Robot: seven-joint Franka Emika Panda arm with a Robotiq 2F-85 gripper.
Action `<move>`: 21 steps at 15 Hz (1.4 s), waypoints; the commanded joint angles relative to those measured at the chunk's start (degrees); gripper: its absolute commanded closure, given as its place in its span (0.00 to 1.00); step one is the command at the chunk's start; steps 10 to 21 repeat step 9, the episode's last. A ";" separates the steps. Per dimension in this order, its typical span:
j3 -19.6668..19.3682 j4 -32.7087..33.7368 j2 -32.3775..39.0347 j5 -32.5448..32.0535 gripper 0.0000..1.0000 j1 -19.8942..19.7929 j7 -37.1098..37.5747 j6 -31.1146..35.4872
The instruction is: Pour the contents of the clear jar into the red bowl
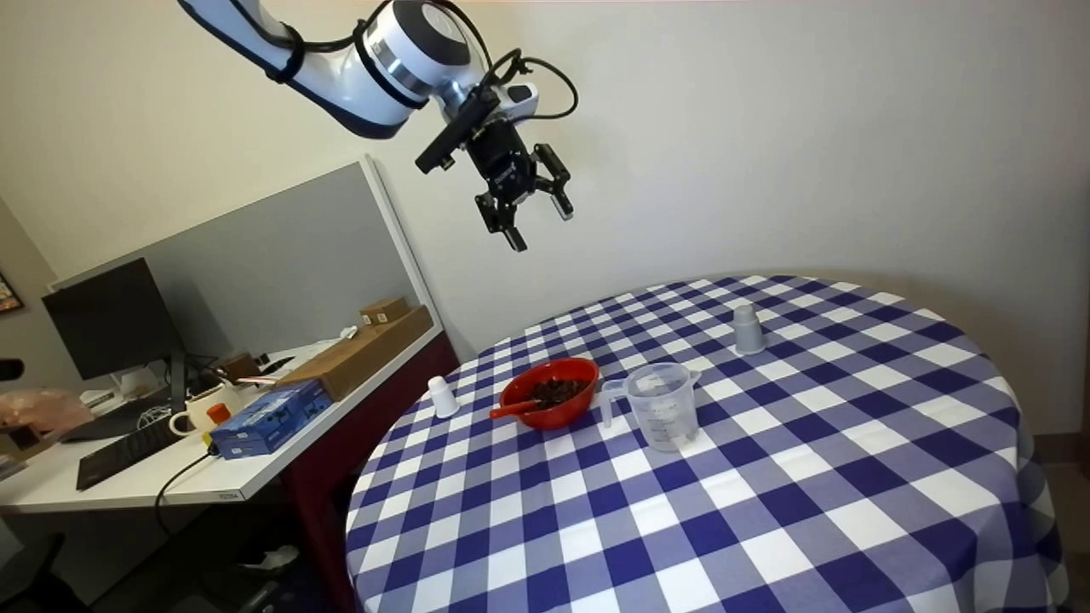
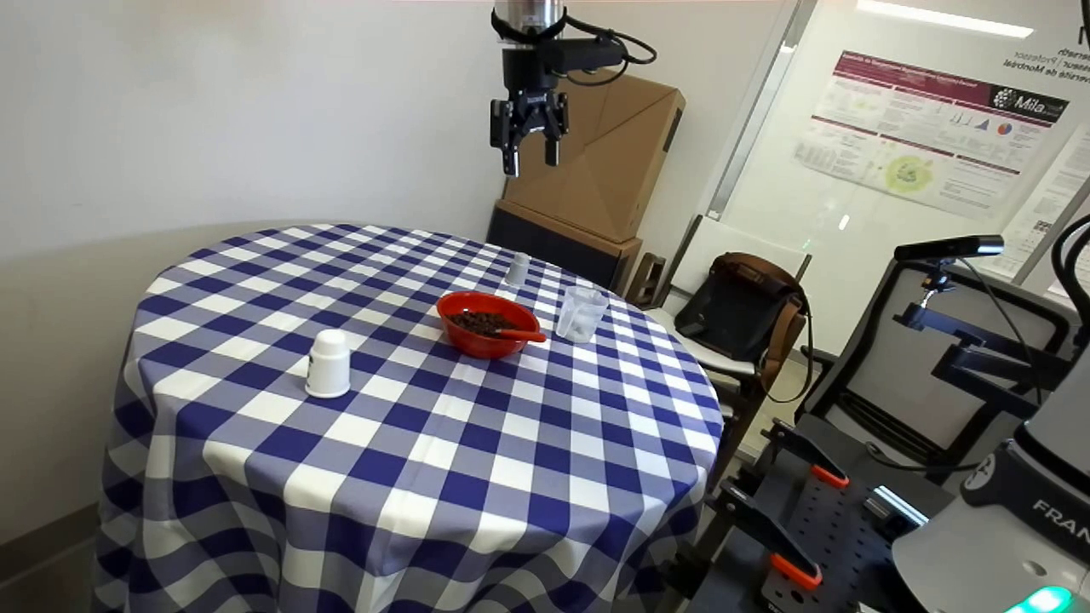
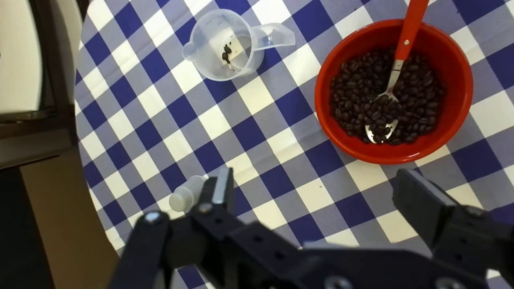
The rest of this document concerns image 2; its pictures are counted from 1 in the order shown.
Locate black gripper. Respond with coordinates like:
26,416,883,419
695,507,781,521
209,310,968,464
487,37,573,181

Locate dark bowl contents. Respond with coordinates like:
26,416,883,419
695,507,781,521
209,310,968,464
457,310,519,340

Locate red plastic bowl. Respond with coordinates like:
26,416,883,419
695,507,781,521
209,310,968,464
434,291,551,365

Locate large brown cardboard box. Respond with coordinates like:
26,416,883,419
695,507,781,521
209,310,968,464
494,74,687,265

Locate black cabinet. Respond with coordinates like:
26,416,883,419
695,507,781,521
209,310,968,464
487,200,648,300

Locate black brown bag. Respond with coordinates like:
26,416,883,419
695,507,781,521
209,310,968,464
674,248,811,369

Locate small white cup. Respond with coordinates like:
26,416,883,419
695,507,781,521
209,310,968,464
303,327,356,402

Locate wooden chair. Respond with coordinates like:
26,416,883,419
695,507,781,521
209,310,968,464
628,216,825,481

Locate white whiteboard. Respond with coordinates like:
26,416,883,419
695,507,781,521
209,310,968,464
703,0,1090,358

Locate blue white checkered tablecloth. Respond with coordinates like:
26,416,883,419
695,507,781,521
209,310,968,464
91,217,729,613

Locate research poster maroon header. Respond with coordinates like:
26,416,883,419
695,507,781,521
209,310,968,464
795,49,1074,223

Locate black perforated mounting table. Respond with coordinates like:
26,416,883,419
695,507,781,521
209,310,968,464
677,440,959,613

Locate white paper poster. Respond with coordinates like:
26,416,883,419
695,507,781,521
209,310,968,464
1003,123,1090,285

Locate black clamp orange handle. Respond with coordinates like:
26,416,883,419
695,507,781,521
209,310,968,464
717,481,828,596
760,419,853,493

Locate black metal stand frame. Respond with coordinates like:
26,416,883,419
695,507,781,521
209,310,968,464
811,237,1084,481

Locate black cable loop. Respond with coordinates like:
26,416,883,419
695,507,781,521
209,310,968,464
1049,216,1090,333

